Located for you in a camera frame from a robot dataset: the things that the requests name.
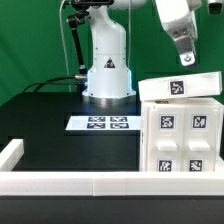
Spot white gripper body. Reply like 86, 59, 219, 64
155, 0, 202, 37

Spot white base tag plate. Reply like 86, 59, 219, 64
66, 116, 141, 131

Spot black cables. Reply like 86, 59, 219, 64
21, 75, 88, 94

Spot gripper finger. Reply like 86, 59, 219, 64
173, 29, 196, 67

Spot white obstacle wall fence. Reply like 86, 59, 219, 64
0, 139, 224, 196

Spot white cabinet top block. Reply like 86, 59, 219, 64
138, 71, 222, 101

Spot white cabinet body box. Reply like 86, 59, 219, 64
139, 98, 224, 172

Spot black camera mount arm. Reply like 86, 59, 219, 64
67, 0, 114, 81

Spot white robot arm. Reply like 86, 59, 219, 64
82, 0, 202, 103

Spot white cabinet door panel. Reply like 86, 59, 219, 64
147, 106, 183, 172
181, 105, 222, 172

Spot grey hanging cable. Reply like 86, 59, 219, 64
58, 0, 73, 94

